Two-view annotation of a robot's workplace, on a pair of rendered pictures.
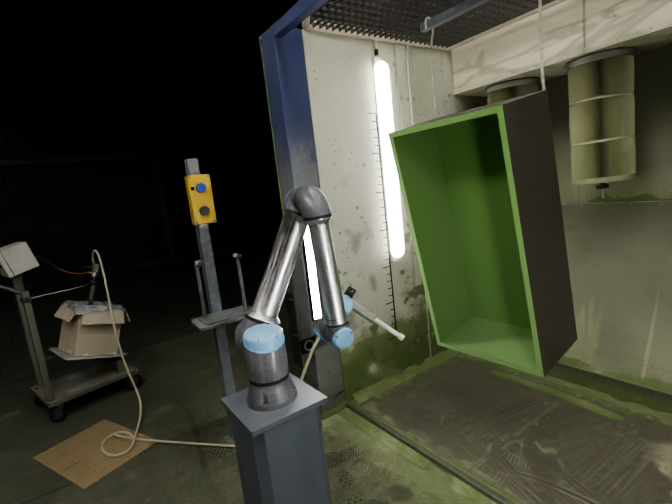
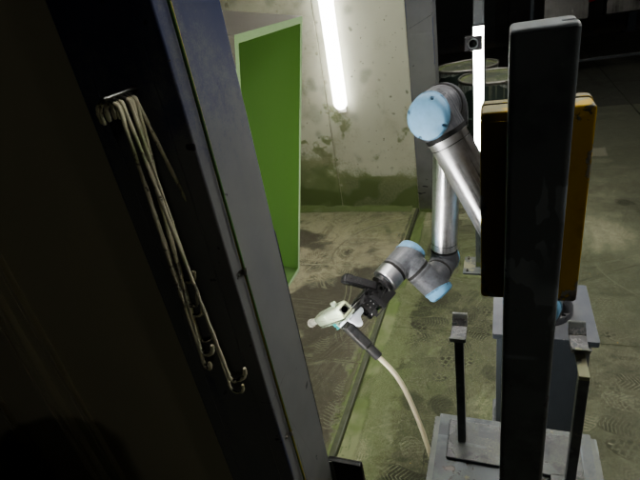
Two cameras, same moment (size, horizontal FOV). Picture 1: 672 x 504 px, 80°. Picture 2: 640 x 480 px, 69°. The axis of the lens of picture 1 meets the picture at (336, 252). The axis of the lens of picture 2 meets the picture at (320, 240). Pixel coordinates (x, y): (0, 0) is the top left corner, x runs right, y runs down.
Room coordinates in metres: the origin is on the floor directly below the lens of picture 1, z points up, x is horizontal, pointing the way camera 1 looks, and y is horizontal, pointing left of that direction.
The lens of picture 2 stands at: (2.68, 0.99, 1.70)
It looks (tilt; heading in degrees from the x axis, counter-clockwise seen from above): 27 degrees down; 238
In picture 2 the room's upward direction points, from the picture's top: 11 degrees counter-clockwise
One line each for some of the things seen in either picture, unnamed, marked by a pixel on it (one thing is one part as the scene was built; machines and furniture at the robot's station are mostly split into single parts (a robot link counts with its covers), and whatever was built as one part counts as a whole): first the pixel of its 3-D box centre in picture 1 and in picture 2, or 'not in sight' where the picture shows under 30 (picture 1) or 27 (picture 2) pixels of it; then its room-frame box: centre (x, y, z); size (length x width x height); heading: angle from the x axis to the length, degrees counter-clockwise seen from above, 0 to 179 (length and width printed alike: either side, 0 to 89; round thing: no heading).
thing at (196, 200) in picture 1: (200, 199); (530, 205); (2.17, 0.69, 1.42); 0.12 x 0.06 x 0.26; 124
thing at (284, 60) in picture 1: (305, 234); (233, 309); (2.42, 0.17, 1.14); 0.18 x 0.18 x 2.29; 34
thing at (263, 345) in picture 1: (265, 350); not in sight; (1.44, 0.31, 0.83); 0.17 x 0.15 x 0.18; 23
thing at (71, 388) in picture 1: (66, 321); not in sight; (2.96, 2.09, 0.64); 0.73 x 0.50 x 1.27; 138
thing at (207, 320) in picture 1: (222, 286); (513, 403); (2.09, 0.62, 0.95); 0.26 x 0.15 x 0.32; 124
